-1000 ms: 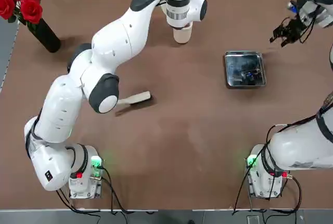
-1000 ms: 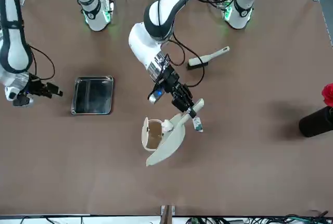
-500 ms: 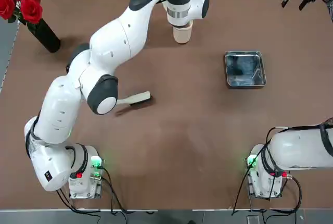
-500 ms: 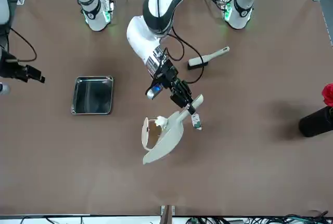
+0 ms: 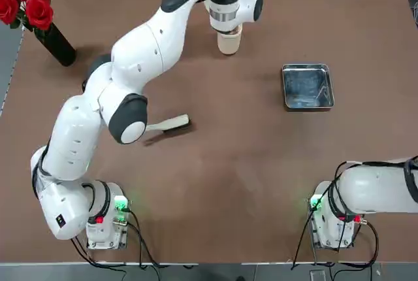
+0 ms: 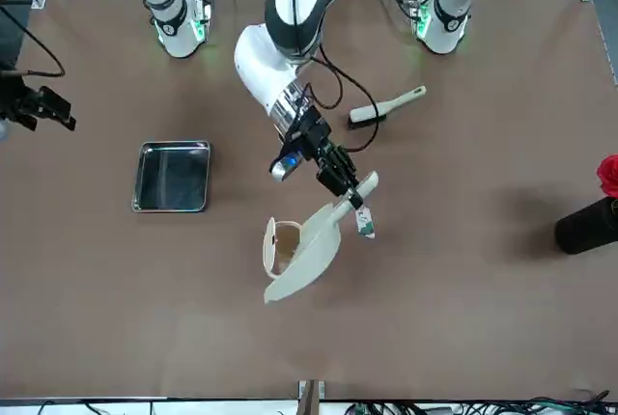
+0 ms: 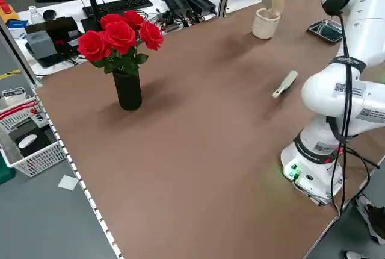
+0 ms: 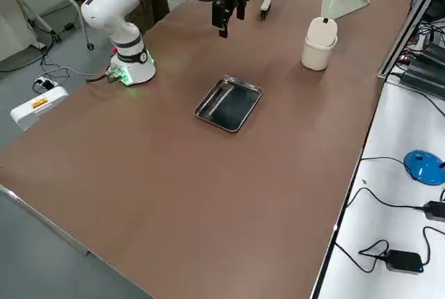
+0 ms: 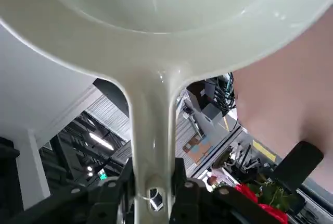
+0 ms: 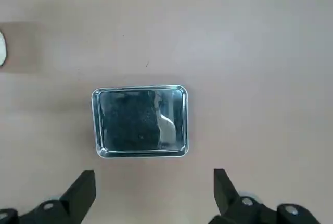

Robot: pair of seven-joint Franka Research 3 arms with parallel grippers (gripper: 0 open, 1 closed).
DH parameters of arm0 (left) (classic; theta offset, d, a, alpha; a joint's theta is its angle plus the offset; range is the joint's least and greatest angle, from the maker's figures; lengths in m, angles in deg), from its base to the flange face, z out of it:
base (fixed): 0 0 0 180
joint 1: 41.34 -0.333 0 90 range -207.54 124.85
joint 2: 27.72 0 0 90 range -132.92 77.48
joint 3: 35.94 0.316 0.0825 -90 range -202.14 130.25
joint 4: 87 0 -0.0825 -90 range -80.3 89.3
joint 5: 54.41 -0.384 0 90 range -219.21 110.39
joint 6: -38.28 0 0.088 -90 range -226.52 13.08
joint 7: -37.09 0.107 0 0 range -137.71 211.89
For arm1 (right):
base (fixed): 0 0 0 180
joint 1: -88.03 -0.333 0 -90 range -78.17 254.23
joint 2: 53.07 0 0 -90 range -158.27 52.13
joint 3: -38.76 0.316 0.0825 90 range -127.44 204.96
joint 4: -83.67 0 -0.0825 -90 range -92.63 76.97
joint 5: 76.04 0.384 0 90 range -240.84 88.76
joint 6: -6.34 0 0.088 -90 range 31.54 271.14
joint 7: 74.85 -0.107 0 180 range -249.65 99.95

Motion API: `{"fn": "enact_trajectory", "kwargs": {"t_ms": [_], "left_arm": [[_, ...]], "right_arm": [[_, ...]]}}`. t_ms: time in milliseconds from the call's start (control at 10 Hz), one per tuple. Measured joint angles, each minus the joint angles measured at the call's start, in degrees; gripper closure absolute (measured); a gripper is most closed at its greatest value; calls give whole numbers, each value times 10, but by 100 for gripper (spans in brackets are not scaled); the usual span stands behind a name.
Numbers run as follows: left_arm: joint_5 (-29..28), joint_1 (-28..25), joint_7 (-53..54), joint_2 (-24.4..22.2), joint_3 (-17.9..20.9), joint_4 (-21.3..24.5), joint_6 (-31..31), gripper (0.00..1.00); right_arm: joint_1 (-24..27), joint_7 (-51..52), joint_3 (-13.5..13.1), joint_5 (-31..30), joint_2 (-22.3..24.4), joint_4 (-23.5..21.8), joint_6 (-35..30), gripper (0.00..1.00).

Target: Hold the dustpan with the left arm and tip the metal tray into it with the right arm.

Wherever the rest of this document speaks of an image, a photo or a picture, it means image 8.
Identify square metal tray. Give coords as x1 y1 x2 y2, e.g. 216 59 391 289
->
193 74 264 134

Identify grey hand brush black bristles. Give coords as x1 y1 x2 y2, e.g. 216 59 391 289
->
259 0 277 22

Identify person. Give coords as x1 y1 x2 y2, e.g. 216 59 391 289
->
123 0 171 35

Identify small beige lidded bin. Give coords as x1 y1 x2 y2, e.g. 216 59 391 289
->
300 16 339 71

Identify black electronics box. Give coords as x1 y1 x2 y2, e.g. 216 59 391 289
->
399 43 445 98

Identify white power strip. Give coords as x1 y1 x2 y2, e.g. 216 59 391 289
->
33 75 58 92

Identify white control box yellow label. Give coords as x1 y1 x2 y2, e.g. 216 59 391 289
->
9 85 69 131

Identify blue round device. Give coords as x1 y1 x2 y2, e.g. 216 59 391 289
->
403 149 445 186

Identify black power adapter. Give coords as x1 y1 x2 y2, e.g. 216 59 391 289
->
385 249 424 274
424 200 445 223

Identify aluminium frame rail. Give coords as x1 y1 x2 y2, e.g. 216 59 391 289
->
378 0 445 79

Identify black cable bundle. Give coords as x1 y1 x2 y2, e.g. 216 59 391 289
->
413 17 445 56

